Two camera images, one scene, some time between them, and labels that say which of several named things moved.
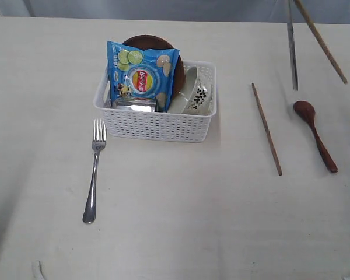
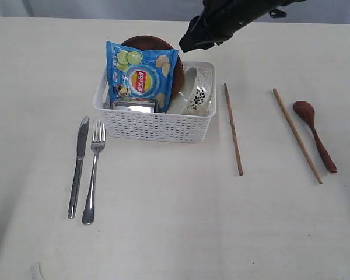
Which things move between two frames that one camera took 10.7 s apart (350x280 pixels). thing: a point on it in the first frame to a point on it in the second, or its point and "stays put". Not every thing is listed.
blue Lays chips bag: x=147 y=74 stays put
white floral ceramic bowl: x=195 y=98 stays put
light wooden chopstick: x=322 y=40 to x=297 y=136
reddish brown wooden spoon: x=307 y=111 stays put
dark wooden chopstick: x=268 y=131 to x=235 y=141
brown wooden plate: x=146 y=42 stays put
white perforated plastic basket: x=160 y=127 stays put
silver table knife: x=293 y=46 to x=83 y=141
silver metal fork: x=90 y=210 stays put
